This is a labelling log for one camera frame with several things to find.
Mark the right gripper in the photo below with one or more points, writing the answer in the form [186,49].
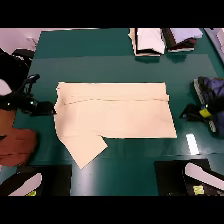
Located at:
[192,113]

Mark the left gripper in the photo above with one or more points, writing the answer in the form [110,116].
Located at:
[44,108]

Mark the cream shirt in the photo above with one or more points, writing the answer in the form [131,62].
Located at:
[116,113]

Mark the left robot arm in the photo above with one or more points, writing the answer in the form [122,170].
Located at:
[13,66]

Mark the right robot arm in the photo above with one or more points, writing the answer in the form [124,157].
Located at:
[203,175]

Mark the blue garment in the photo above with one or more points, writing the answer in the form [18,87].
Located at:
[213,90]

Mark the red-brown garment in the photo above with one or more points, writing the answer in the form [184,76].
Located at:
[16,143]

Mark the dark maroon garment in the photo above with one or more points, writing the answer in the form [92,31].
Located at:
[181,45]

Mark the pale lilac garment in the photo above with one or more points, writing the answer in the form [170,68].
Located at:
[186,34]

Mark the white garment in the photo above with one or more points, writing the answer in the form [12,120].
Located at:
[150,39]

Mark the beige garment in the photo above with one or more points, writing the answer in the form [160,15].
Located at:
[132,40]

